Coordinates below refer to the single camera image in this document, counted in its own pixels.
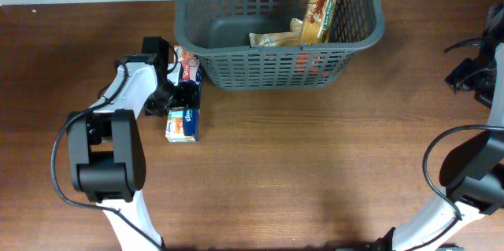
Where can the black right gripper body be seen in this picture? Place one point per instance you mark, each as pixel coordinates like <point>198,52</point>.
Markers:
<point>479,75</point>

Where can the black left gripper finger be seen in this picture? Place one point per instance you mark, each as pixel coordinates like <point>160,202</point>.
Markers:
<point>154,107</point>
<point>186,95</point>

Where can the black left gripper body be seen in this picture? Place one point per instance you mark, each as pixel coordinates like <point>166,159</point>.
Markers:
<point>167,87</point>

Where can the colourful Kleenex tissue pack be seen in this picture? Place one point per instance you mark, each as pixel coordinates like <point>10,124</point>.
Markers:
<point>182,123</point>

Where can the grey plastic mesh basket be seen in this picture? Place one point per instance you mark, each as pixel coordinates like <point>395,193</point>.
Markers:
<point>218,32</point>

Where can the brown paper bag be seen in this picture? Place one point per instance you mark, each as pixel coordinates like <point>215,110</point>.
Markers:
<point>288,38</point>

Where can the San Remo spaghetti packet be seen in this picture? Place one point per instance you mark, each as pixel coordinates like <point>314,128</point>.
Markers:
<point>317,21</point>

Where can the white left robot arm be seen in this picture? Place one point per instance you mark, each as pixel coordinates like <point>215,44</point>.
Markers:
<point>106,157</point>

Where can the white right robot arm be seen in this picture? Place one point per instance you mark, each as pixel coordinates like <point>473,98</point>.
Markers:
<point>471,176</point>

